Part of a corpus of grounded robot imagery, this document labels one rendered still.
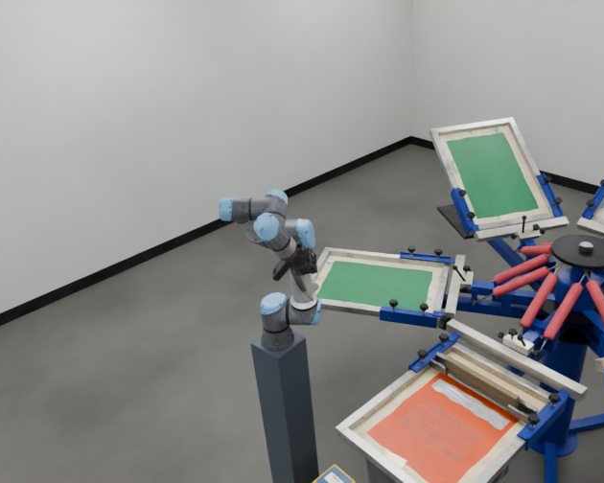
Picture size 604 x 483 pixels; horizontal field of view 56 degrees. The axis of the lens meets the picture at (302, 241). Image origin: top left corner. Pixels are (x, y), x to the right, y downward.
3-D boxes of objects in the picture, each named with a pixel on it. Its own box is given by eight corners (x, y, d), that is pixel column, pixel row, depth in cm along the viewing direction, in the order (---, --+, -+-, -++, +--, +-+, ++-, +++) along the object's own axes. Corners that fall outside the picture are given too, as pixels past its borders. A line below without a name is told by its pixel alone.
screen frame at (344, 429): (450, 526, 202) (451, 519, 200) (335, 433, 242) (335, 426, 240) (563, 406, 244) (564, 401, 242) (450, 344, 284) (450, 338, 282)
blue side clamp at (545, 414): (526, 451, 228) (528, 439, 224) (515, 444, 231) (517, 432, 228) (565, 410, 244) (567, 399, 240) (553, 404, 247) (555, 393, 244)
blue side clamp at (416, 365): (416, 381, 265) (416, 370, 262) (407, 376, 269) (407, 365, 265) (455, 350, 282) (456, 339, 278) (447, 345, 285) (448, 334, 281)
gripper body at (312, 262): (318, 274, 189) (301, 253, 181) (296, 282, 192) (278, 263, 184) (317, 256, 194) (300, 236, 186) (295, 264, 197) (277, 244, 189)
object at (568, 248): (564, 475, 323) (609, 276, 255) (500, 435, 350) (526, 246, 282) (597, 435, 344) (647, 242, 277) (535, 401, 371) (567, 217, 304)
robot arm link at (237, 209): (252, 223, 232) (218, 189, 185) (279, 223, 231) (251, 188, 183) (251, 251, 230) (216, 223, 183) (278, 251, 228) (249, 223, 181)
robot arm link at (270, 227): (274, 206, 176) (271, 228, 171) (292, 227, 183) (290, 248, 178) (253, 213, 179) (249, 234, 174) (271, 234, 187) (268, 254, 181)
